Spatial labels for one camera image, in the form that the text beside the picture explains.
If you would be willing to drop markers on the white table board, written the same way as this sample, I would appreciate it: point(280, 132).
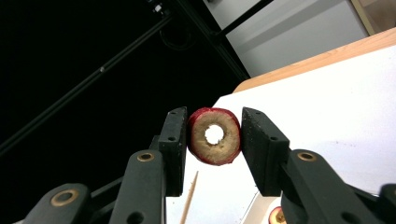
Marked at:
point(342, 109)

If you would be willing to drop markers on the square white tray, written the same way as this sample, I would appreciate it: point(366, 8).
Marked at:
point(261, 213)

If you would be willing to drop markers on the black diagonal frame strut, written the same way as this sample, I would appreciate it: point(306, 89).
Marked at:
point(218, 43)

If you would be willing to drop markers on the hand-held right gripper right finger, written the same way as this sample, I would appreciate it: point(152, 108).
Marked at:
point(299, 186)

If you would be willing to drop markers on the wooden table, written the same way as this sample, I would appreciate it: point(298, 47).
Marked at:
point(311, 62)

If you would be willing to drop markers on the light wooden desk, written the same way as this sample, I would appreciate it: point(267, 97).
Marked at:
point(379, 12)

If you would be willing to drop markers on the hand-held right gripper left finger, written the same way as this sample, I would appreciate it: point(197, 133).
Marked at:
point(146, 186)

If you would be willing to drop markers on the black horizontal frame bar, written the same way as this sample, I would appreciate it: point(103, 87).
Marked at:
point(246, 17)

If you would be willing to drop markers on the red cored hawthorn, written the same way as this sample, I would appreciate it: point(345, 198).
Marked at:
point(229, 140)
point(275, 217)

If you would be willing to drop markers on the thin wooden skewer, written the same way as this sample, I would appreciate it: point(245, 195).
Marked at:
point(189, 196)

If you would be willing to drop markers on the white cabinet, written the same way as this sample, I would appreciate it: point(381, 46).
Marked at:
point(280, 49)

